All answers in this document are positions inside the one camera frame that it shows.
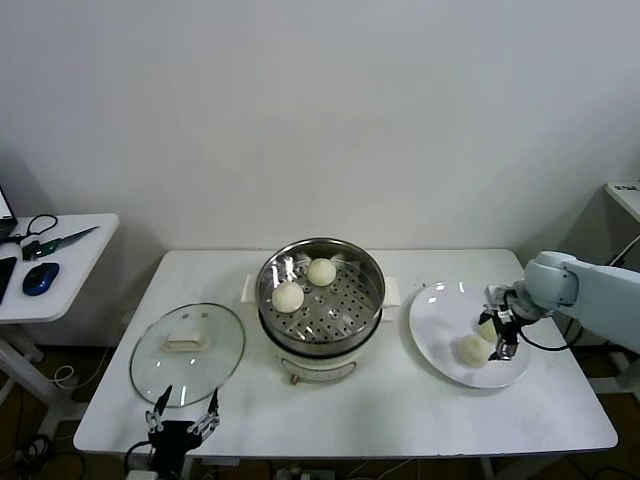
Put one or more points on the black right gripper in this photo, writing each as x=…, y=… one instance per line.
x=512, y=316

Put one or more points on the white round plate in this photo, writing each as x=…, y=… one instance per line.
x=435, y=320

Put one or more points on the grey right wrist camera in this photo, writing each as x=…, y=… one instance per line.
x=496, y=292

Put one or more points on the white steamed baozi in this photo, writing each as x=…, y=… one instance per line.
x=288, y=297
x=470, y=350
x=320, y=271
x=486, y=332

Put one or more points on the small dark flat object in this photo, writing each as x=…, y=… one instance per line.
x=627, y=187

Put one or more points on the cream electric cooking pot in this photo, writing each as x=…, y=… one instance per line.
x=320, y=365

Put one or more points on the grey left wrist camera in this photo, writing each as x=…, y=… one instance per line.
x=140, y=475

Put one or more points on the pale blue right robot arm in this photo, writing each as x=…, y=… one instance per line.
x=590, y=285

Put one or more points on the black laptop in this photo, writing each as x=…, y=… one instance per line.
x=4, y=205

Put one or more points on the black flat phone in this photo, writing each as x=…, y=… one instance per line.
x=5, y=277

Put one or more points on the white side desk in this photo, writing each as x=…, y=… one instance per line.
x=625, y=202

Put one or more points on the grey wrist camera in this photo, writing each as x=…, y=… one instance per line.
x=496, y=292
x=140, y=475

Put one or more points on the white floor power strip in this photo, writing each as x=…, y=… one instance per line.
x=305, y=475

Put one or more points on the white side table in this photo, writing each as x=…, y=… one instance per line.
x=85, y=280

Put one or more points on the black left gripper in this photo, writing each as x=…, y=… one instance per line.
x=170, y=442

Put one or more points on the perforated steel steamer basket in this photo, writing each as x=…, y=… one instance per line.
x=360, y=280

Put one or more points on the white table leg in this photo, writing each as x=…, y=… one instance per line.
x=488, y=469
x=188, y=469

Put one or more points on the blue computer mouse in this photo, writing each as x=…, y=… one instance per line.
x=40, y=278

